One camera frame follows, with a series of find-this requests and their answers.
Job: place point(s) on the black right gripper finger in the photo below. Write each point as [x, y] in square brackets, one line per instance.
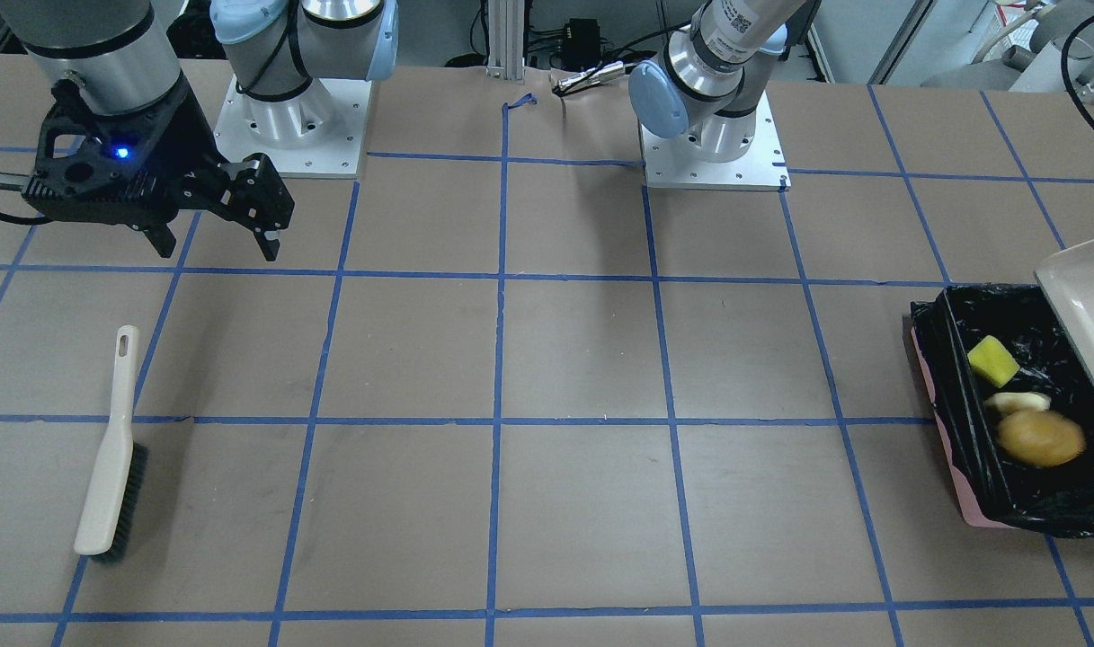
[259, 200]
[162, 239]

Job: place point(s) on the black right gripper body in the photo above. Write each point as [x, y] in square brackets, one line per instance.
[185, 144]

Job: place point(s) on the white hand brush black bristles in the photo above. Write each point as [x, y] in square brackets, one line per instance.
[119, 469]

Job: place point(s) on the yellow green sponge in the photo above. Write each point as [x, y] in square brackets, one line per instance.
[991, 360]

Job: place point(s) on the yellow potato with peel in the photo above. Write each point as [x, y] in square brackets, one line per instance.
[1032, 433]

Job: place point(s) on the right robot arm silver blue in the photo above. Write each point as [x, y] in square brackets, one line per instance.
[121, 57]

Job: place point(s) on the bin with black trash bag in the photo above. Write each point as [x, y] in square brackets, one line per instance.
[993, 489]

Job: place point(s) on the black power box behind table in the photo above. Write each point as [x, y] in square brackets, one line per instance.
[580, 43]

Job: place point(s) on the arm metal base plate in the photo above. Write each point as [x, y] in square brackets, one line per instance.
[318, 135]
[719, 154]

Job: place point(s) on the aluminium frame post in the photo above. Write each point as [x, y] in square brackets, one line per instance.
[506, 37]

